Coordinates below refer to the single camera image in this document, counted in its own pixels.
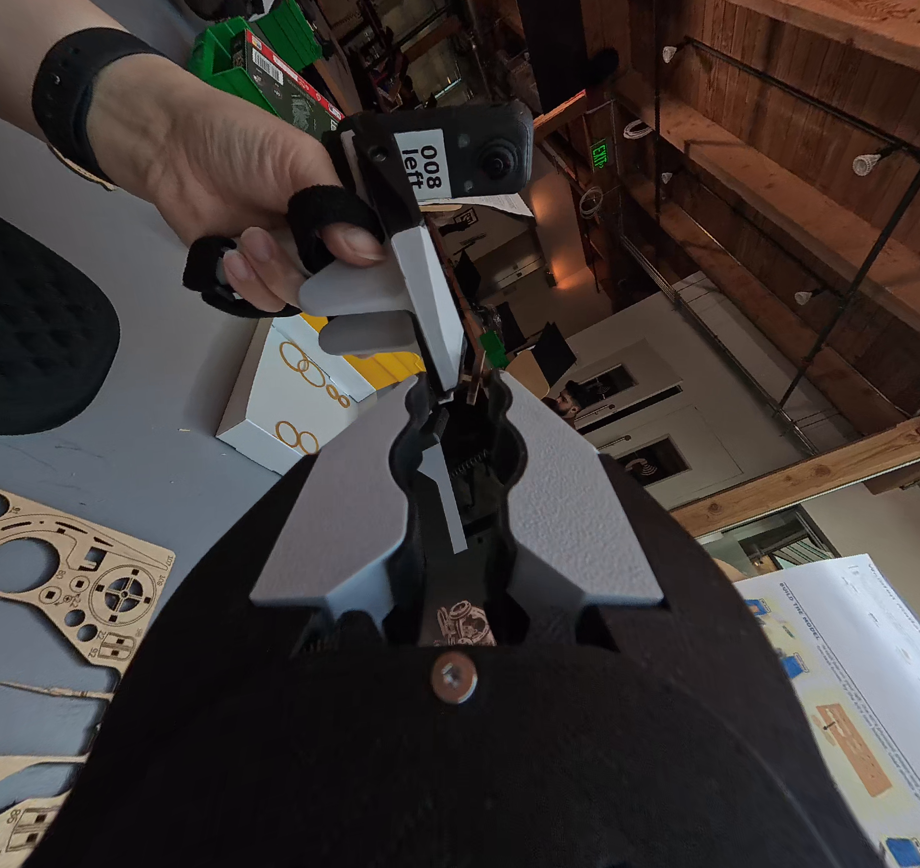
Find white box with gold rings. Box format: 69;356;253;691
216;311;375;477

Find person's left hand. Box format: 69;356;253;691
97;67;392;312

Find yellow plastic bin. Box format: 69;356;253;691
298;311;430;391

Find green plastic bin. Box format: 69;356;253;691
188;0;339;118

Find wooden parts sheet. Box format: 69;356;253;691
0;491;177;868

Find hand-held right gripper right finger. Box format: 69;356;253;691
492;371;664;645

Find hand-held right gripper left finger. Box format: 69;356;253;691
250;376;426;645

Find black model kit box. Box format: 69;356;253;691
420;581;504;648

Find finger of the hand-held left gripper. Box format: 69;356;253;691
391;225;468;395
419;408;472;556

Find white instruction booklet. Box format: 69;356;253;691
733;555;920;868

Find black monitor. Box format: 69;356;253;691
528;320;578;389

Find red-edged dark product box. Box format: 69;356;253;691
226;27;347;142

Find black wristband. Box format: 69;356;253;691
32;27;177;191

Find wooden lever wheel assembly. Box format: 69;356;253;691
424;200;498;407

